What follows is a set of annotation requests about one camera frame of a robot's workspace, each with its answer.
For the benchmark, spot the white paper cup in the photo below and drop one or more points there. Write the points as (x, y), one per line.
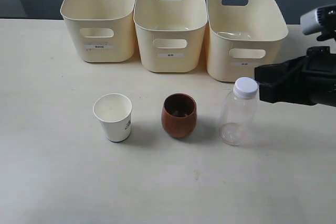
(114, 113)

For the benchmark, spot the cream plastic bin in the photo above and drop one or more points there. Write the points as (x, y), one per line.
(101, 30)
(170, 33)
(242, 35)

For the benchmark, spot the brown wooden cup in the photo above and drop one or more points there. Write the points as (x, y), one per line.
(179, 115)

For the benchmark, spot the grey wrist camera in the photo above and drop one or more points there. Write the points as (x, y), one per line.
(318, 20)

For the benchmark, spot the clear plastic bottle white cap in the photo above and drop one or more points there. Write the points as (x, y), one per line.
(239, 109)

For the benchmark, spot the left cream plastic bin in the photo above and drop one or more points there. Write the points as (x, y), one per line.
(101, 30)

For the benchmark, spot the middle cream plastic bin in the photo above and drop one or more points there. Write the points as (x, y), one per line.
(170, 33)

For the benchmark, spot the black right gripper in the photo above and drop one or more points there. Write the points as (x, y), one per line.
(316, 83)

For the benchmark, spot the right cream plastic bin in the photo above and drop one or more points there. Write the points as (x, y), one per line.
(242, 35)

